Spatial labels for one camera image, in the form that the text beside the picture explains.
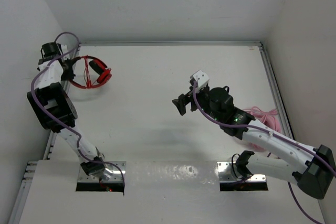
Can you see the aluminium table frame rail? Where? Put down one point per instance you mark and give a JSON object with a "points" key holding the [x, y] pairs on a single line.
{"points": [[124, 153]]}

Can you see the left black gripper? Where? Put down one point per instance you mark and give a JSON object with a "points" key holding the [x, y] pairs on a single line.
{"points": [[70, 75]]}

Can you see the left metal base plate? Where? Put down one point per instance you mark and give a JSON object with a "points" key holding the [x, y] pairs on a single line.
{"points": [[111, 174]]}

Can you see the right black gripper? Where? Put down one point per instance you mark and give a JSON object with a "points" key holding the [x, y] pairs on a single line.
{"points": [[182, 100]]}

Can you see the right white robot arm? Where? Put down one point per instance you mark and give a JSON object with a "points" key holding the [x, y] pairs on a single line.
{"points": [[311, 169]]}

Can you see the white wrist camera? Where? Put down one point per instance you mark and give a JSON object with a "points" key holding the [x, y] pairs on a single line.
{"points": [[64, 49], [200, 78]]}

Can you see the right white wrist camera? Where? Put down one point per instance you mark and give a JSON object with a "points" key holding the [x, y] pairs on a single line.
{"points": [[200, 78]]}

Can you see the pink headphones with cable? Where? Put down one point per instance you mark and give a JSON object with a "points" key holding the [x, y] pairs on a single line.
{"points": [[268, 118]]}

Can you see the metal base plate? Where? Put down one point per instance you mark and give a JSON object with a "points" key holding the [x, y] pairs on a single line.
{"points": [[227, 173], [111, 174]]}

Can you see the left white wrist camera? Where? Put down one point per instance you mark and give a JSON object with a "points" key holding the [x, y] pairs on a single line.
{"points": [[64, 49]]}

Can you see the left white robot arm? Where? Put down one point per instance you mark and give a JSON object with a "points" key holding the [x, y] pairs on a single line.
{"points": [[56, 112]]}

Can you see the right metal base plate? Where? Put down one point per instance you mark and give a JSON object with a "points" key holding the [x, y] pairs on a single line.
{"points": [[227, 173]]}

